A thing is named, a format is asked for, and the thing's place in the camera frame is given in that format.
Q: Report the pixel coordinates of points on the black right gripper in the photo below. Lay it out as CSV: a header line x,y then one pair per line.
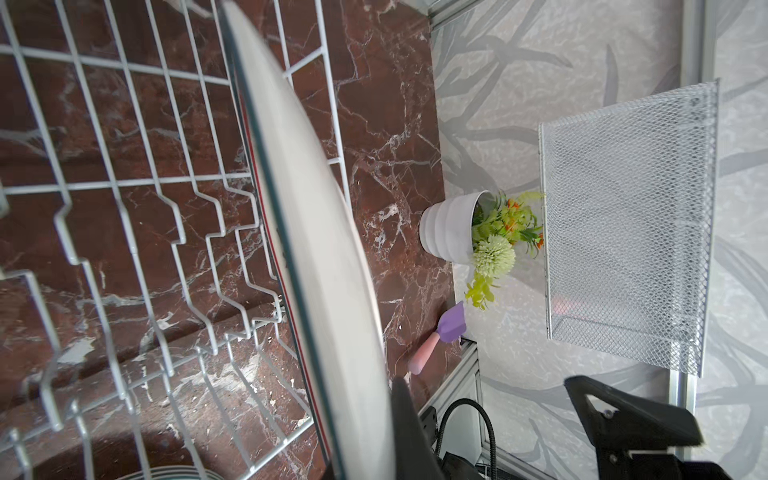
x,y
613,419

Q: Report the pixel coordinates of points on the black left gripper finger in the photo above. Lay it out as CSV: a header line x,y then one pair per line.
x,y
415,460

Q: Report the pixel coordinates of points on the white round plate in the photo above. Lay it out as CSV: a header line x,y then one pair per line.
x,y
321,263
181,472

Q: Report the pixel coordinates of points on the purple pink spoon toy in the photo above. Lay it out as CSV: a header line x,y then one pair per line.
x,y
450,327

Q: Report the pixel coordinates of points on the white ribbed flower pot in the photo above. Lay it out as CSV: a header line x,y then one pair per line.
x,y
482,230

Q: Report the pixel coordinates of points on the white mesh wall basket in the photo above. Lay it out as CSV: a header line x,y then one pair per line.
x,y
628,221

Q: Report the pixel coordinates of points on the white wire dish rack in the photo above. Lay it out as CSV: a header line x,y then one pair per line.
x,y
142,320

